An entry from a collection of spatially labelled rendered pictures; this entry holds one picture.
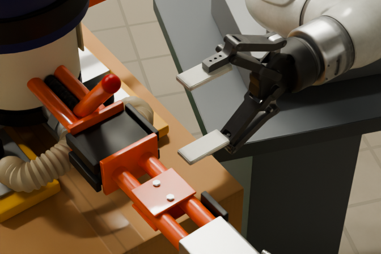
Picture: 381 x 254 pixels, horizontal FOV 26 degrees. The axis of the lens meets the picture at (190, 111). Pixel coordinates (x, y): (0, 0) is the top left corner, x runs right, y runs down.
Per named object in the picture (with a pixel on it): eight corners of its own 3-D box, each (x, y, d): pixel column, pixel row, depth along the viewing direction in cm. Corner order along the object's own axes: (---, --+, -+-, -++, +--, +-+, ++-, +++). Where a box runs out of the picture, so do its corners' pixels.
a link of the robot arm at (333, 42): (350, 84, 121) (320, 100, 119) (307, 53, 127) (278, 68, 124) (358, 34, 115) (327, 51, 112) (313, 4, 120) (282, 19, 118)
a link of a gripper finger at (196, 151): (216, 128, 117) (216, 132, 118) (177, 149, 114) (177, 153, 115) (229, 140, 116) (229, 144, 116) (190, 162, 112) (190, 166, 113)
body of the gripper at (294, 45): (324, 49, 113) (273, 76, 109) (318, 95, 119) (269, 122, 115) (287, 22, 118) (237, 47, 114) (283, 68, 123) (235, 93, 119)
